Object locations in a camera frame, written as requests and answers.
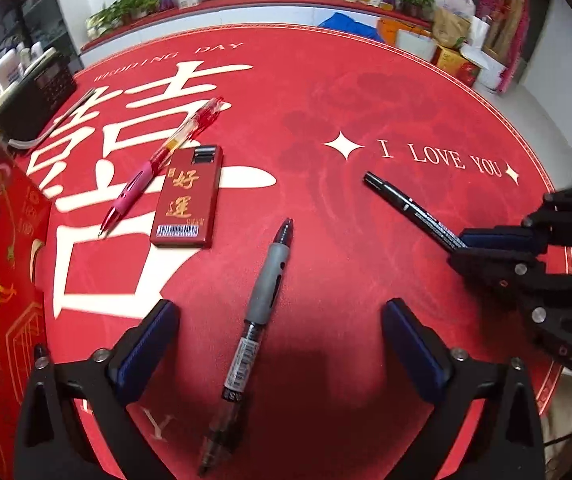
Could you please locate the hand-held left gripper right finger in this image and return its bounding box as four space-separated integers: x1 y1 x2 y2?
381 298 547 480

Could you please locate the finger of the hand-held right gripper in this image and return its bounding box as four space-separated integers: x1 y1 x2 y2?
446 247 572 312
458 180 572 251

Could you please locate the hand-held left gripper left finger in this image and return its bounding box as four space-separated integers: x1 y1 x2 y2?
14 299 181 480

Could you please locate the black marker pen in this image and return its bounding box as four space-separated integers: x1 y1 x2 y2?
363 171 468 252

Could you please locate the black gel pen grey grip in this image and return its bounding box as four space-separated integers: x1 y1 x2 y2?
197 217 295 477

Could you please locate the red round printed mat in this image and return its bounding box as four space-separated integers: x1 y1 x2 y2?
28 22 572 480

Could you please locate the red flat lighter gold print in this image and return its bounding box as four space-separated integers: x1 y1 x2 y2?
150 144 224 249

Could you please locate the red pen clear barrel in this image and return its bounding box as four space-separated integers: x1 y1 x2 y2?
98 96 231 239

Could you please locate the red gold gift box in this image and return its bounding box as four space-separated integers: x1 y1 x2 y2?
436 46 482 88

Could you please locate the white paper bag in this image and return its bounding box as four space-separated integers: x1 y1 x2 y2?
396 30 439 61

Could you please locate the brown paper bag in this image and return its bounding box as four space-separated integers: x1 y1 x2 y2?
433 7 472 51

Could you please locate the orange paper bag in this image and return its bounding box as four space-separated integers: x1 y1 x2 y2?
378 19 434 46

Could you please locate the white plastic bag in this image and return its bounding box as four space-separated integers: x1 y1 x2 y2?
438 0 477 21

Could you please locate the silver metal rod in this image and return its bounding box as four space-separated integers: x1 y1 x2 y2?
6 87 97 153

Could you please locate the blue bag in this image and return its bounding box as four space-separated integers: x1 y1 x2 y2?
318 12 384 43

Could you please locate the black radio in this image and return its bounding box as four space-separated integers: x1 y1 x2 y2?
0 50 77 143

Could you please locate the white plastic bottle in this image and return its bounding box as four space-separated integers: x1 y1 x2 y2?
0 52 21 86

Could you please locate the green trailing potted plant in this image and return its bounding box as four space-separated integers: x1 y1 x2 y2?
86 0 159 38

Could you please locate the white low cabinet red top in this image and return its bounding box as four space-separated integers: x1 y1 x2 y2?
80 0 434 56

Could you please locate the dark glass cabinet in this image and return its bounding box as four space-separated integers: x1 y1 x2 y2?
0 0 84 76

